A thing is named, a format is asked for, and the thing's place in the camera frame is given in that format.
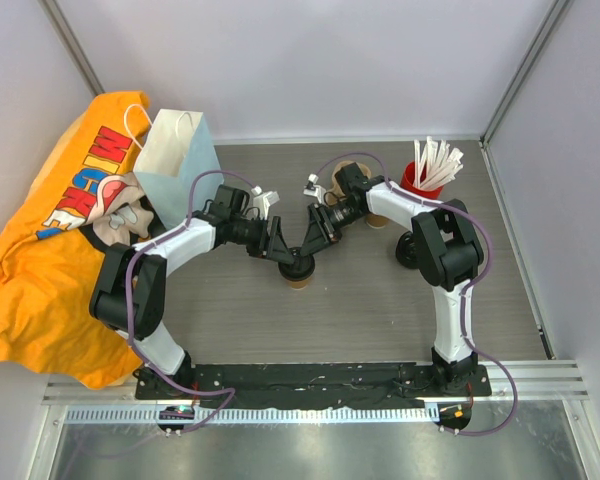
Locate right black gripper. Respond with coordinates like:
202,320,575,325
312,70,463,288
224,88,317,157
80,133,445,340
301,201,365,258

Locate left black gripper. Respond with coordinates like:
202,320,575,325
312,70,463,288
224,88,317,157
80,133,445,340
229,215,292,264

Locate black plastic cup lid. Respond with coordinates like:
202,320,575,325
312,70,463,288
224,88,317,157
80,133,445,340
278,247,316,282

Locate single brown paper cup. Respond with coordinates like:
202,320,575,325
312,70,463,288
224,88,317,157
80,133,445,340
286,275,312,290

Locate stack of paper cups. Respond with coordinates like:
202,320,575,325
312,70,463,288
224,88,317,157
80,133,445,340
365,213,389,229

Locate white blue paper bag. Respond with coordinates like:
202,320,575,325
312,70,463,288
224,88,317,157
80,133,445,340
132,109,224,229

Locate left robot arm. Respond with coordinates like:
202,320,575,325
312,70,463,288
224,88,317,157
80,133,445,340
89,185,298,399

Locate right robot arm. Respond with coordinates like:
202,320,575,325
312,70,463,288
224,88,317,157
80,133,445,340
299,163,484,395

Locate stacked pulp cup carriers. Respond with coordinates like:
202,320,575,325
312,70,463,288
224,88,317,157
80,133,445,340
323,160,371,206

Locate wrapped white straws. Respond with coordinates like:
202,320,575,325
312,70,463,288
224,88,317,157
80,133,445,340
413,136,464,191

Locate orange printed shirt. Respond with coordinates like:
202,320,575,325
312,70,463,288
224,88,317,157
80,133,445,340
0,91,157,389

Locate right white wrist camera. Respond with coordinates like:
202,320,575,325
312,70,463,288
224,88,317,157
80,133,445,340
303,173,326,205

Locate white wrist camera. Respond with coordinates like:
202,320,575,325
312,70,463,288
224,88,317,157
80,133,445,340
303,173,326,205
251,186,280,220

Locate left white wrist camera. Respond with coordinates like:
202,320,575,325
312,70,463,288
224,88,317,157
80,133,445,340
251,186,280,220

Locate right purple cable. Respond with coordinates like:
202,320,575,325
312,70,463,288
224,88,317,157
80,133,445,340
312,152,519,437

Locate purple cable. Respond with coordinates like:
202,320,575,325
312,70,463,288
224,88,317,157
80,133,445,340
127,169,261,434
312,152,519,437

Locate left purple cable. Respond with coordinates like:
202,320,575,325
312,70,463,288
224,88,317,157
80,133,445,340
127,169,261,434

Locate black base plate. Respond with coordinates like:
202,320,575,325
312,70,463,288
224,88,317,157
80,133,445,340
134,360,491,409

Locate white slotted cable duct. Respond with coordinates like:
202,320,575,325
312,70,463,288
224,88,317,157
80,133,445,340
64,404,439,425

